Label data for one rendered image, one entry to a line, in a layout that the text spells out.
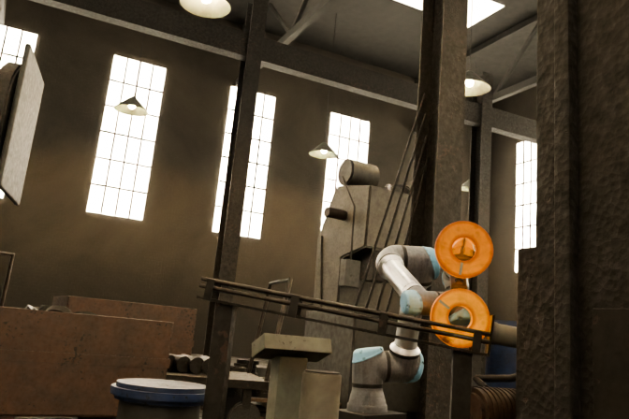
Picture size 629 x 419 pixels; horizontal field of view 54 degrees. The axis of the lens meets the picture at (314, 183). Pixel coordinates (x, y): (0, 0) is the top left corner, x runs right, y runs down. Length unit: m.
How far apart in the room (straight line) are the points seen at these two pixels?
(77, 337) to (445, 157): 3.09
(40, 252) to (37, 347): 9.72
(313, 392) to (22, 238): 11.51
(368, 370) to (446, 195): 2.87
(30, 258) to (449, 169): 9.59
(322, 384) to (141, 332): 1.85
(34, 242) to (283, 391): 11.33
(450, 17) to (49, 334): 3.98
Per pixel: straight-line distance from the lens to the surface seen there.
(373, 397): 2.42
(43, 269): 13.16
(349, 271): 7.13
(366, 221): 7.27
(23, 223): 13.21
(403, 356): 2.44
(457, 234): 1.75
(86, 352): 3.55
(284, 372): 2.07
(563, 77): 1.55
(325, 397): 1.94
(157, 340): 3.66
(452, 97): 5.36
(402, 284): 2.03
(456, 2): 5.75
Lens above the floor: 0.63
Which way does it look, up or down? 14 degrees up
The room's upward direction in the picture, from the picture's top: 5 degrees clockwise
